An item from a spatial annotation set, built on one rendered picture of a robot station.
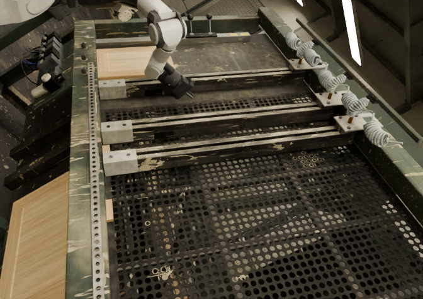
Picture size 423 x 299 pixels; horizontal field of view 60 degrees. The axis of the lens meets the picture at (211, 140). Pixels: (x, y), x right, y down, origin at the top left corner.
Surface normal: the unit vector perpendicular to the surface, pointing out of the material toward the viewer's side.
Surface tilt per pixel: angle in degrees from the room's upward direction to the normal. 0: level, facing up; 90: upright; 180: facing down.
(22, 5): 90
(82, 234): 59
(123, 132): 90
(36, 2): 90
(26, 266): 90
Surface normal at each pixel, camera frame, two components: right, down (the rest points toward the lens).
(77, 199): 0.07, -0.75
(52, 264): -0.43, -0.59
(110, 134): 0.26, 0.65
